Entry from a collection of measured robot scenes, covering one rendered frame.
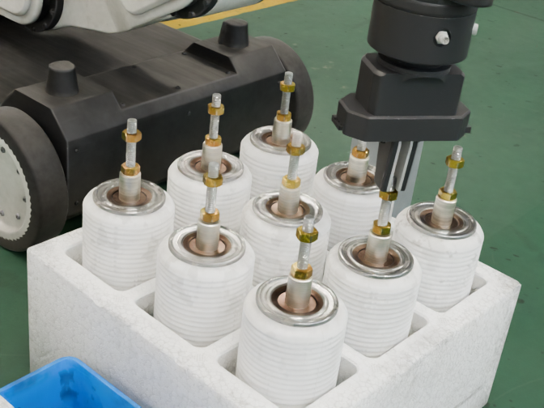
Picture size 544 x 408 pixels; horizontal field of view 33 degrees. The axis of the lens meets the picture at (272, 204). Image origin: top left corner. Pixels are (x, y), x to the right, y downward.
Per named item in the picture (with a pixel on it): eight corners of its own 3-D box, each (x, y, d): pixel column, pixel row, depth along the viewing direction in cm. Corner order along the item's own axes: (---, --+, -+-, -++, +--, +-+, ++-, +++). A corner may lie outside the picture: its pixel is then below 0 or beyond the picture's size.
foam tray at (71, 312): (28, 376, 107) (25, 247, 98) (257, 263, 134) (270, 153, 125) (271, 588, 86) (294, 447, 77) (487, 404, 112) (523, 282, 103)
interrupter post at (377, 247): (368, 268, 90) (374, 239, 88) (359, 254, 92) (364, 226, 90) (390, 265, 90) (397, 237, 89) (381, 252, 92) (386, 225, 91)
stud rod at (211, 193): (201, 233, 88) (207, 164, 85) (205, 228, 89) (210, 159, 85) (211, 235, 88) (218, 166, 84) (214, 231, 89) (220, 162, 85)
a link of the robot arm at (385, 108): (444, 107, 89) (469, -13, 84) (486, 152, 81) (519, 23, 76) (320, 107, 86) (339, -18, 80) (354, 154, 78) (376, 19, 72)
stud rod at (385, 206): (376, 248, 89) (389, 180, 86) (371, 242, 90) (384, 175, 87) (384, 246, 90) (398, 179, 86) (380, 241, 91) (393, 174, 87)
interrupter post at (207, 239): (189, 249, 89) (192, 220, 87) (201, 239, 91) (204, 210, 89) (211, 257, 88) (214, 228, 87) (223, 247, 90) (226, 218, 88)
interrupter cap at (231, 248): (153, 253, 88) (153, 247, 87) (193, 220, 94) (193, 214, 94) (222, 278, 85) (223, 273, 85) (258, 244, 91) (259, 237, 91)
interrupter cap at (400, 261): (354, 285, 87) (354, 278, 86) (326, 243, 93) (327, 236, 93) (425, 278, 89) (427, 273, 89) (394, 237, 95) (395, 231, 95)
